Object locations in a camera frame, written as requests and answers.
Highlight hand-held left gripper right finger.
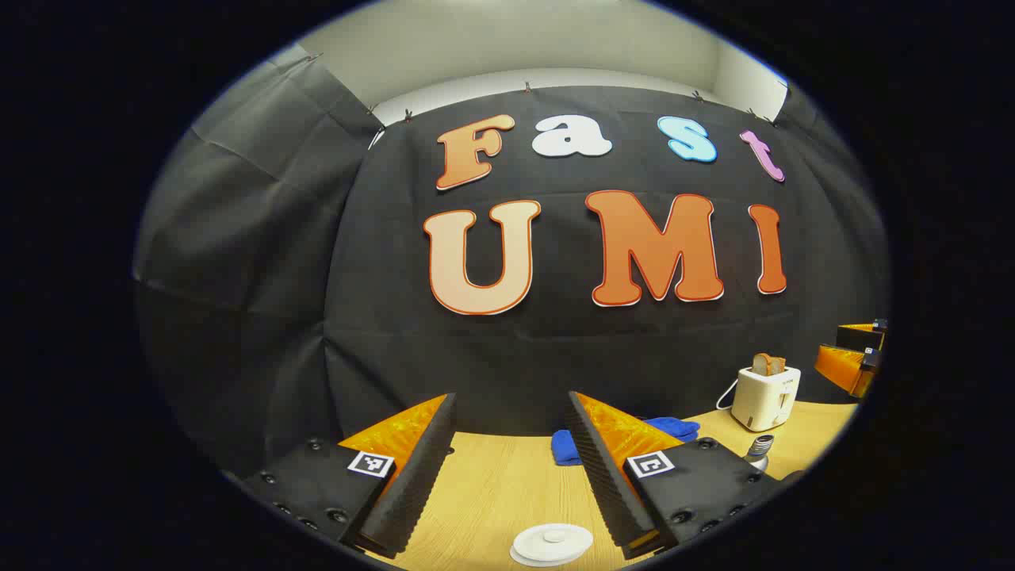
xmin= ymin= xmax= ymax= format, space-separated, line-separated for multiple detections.
xmin=565 ymin=390 xmax=782 ymax=560

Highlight white teacup lid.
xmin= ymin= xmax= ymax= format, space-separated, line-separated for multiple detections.
xmin=511 ymin=523 xmax=594 ymax=565

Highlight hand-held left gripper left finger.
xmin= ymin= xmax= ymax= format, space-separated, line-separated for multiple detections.
xmin=242 ymin=393 xmax=458 ymax=560

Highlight blue towel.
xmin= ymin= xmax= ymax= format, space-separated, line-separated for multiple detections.
xmin=551 ymin=416 xmax=701 ymax=467

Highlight white toaster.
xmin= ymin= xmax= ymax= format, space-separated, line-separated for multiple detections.
xmin=731 ymin=366 xmax=802 ymax=433

